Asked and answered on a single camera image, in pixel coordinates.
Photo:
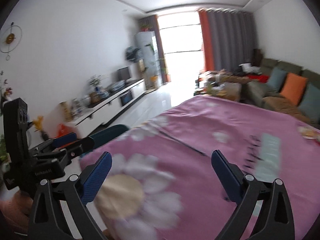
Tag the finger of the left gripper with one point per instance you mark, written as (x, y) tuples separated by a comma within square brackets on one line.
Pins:
[(64, 140)]

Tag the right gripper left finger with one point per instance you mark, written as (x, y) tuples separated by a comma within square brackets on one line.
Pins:
[(47, 220)]

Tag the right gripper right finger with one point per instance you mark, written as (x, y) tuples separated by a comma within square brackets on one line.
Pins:
[(275, 219)]

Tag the pink sleeve left forearm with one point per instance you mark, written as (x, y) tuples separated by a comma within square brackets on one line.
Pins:
[(17, 211)]

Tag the teal trash bin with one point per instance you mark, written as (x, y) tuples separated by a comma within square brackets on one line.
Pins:
[(104, 136)]

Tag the orange plastic bag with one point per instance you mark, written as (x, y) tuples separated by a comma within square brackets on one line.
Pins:
[(63, 130)]

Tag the white black tv cabinet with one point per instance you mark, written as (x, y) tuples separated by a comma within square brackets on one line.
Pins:
[(104, 111)]

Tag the small black monitor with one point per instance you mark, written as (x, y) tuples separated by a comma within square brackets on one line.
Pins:
[(124, 74)]

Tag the clear cracker snack bag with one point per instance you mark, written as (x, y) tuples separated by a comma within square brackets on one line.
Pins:
[(308, 132)]

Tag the pink floral table blanket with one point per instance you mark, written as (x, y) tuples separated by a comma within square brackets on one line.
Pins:
[(162, 184)]

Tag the tall green potted plant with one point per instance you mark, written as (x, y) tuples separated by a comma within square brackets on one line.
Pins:
[(160, 64)]

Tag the teal cushion near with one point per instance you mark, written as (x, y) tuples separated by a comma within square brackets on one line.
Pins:
[(309, 106)]

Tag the teal cushion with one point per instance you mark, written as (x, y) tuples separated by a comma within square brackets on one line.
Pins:
[(309, 106), (276, 79)]

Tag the white standing air conditioner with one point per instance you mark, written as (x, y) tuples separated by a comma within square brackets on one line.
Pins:
[(142, 38)]

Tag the dark green sofa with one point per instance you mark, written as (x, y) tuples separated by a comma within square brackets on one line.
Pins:
[(258, 92)]

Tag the orange cushion far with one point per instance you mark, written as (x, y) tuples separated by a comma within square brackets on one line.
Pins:
[(293, 88)]

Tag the teal cushion far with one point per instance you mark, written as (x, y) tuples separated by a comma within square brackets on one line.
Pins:
[(276, 79)]

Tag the cluttered black coffee table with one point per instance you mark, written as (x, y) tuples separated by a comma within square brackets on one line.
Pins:
[(220, 84)]

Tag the grey orange curtain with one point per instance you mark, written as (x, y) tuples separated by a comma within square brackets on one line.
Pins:
[(229, 38)]

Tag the round wall clock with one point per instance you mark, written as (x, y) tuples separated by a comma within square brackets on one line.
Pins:
[(10, 39)]

